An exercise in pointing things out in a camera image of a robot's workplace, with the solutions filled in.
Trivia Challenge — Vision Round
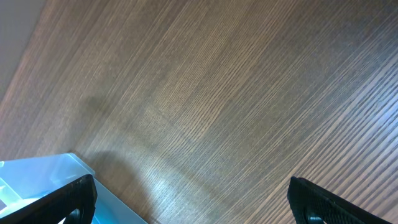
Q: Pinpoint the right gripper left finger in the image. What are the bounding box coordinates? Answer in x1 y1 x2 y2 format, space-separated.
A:
1 174 97 224

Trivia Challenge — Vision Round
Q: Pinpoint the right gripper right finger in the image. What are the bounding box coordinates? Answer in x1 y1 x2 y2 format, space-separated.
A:
287 176 389 224

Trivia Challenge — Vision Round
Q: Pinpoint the clear plastic storage container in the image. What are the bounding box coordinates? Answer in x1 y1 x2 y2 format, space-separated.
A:
1 153 145 224

